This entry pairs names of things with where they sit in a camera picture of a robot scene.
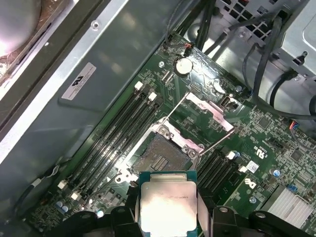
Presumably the black grey PC case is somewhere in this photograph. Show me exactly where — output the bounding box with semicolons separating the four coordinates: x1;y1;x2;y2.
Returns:
0;0;316;237

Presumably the black cable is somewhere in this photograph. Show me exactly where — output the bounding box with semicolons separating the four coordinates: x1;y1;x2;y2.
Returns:
268;69;316;121
251;9;289;102
195;0;216;51

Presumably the silver finned heatsink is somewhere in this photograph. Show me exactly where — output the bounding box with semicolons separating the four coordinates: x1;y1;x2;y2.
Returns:
266;184;316;230

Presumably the metal socket cover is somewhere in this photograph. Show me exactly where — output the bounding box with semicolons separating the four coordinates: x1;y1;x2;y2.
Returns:
158;91;235;156

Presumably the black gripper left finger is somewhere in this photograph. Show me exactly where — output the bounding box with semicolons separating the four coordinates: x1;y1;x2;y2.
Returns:
53;186;144;237

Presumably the green motherboard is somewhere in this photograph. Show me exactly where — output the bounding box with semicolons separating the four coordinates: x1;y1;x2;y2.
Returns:
31;32;316;237

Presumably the silver coin battery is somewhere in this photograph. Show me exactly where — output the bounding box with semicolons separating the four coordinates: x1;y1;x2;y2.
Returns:
174;56;193;77

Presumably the black RAM slot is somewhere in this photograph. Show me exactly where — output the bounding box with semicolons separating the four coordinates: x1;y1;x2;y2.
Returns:
70;90;150;191
206;160;237;193
71;92;158;200
201;151;235;188
197;148;224;181
212;165;248;198
58;81;145;190
82;101;163;200

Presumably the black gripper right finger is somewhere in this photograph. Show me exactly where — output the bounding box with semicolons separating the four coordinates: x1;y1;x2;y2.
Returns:
197;190;312;237

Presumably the CPU socket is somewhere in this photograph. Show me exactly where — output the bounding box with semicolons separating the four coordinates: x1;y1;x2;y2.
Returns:
118;116;205;183

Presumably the white label sticker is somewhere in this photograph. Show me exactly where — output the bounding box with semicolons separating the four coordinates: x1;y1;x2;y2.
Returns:
60;61;97;100

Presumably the grey metal disk bay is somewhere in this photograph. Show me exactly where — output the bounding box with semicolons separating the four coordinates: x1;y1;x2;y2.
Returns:
270;0;316;79

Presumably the silver green CPU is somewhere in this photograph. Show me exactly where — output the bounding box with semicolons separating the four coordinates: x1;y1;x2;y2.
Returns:
139;170;198;237

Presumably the silver USB port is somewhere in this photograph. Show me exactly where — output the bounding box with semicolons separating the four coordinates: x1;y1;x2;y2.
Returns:
221;95;239;110

